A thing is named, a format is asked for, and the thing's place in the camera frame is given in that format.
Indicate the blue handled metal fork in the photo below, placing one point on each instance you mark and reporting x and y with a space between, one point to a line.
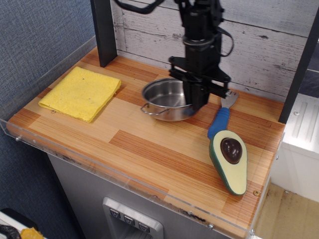
222 117

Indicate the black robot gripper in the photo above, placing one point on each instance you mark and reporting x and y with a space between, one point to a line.
199 71

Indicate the toy avocado half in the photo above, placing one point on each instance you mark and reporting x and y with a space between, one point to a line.
229 155

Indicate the clear acrylic table guard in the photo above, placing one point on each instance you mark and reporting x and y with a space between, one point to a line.
157 173

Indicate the black right vertical post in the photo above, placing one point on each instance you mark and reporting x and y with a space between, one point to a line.
301 70

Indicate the grey toy fridge dispenser panel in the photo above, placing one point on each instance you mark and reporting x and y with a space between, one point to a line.
127 223

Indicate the white ribbed box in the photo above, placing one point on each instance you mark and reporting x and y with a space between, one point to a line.
296 165

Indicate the black left vertical post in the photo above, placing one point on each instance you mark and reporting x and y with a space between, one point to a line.
104 31

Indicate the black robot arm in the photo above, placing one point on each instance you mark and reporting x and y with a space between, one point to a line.
201 20

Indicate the yellow folded cloth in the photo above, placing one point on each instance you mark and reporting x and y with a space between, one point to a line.
81 94

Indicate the black vertical post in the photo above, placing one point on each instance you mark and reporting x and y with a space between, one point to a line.
301 70
104 31

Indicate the stainless steel pot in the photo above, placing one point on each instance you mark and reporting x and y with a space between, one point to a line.
165 100

